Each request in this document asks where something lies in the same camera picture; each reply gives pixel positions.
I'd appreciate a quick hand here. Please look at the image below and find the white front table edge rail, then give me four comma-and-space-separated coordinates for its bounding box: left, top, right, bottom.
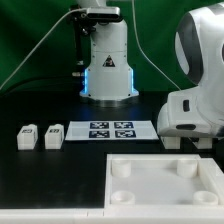
0, 207, 224, 224

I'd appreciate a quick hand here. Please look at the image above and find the white cable right side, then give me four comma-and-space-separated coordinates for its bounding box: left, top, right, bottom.
131, 0, 183, 92

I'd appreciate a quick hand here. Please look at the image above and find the grey camera cable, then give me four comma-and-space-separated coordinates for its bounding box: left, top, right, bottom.
0, 8, 88, 92

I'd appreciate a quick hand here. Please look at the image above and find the white square table top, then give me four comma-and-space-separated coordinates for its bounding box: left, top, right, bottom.
104, 154, 224, 207

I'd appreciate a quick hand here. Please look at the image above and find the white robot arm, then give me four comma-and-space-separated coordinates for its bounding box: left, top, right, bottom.
77, 0, 224, 138

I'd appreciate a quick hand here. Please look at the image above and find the black camera on stand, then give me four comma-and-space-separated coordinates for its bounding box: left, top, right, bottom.
66, 4, 123, 68

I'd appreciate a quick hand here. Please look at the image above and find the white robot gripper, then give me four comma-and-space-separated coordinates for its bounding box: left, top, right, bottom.
157, 87, 224, 138

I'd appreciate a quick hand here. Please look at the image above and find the white sheet with fiducial tags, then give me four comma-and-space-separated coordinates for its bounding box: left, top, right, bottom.
65, 121, 158, 141

